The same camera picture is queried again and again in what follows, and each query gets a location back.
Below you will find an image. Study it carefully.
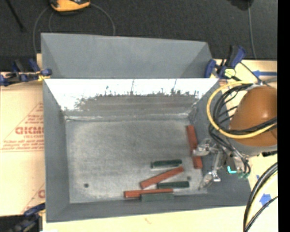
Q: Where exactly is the red-brown flat block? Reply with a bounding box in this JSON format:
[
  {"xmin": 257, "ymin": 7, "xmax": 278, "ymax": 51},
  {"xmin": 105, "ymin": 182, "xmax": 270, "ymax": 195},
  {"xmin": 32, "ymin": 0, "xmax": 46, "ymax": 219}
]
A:
[
  {"xmin": 186, "ymin": 125, "xmax": 204, "ymax": 170},
  {"xmin": 139, "ymin": 166, "xmax": 185, "ymax": 190},
  {"xmin": 123, "ymin": 188, "xmax": 174, "ymax": 199}
]

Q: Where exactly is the brown cardboard board, red print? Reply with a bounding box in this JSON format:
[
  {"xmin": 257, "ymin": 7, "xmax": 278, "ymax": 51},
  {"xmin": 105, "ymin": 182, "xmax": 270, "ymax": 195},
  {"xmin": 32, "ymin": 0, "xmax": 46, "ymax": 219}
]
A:
[{"xmin": 0, "ymin": 71, "xmax": 47, "ymax": 218}]

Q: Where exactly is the grey metal bin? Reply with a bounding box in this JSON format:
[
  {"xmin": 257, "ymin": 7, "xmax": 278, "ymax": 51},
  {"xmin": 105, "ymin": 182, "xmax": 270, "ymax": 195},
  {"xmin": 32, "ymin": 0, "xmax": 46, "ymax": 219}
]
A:
[{"xmin": 40, "ymin": 32, "xmax": 252, "ymax": 222}]

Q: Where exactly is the dark green flat block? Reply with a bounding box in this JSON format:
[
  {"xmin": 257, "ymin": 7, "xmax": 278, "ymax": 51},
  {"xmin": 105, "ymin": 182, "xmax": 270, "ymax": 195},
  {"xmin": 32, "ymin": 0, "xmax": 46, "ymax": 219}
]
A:
[
  {"xmin": 150, "ymin": 159, "xmax": 183, "ymax": 169},
  {"xmin": 156, "ymin": 181, "xmax": 190, "ymax": 189},
  {"xmin": 140, "ymin": 192, "xmax": 175, "ymax": 202}
]

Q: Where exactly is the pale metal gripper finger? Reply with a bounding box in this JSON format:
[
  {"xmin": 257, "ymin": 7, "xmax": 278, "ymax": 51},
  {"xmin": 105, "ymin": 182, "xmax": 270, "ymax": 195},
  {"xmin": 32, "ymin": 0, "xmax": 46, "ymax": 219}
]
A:
[
  {"xmin": 199, "ymin": 171, "xmax": 221, "ymax": 190},
  {"xmin": 192, "ymin": 139, "xmax": 220, "ymax": 157}
]

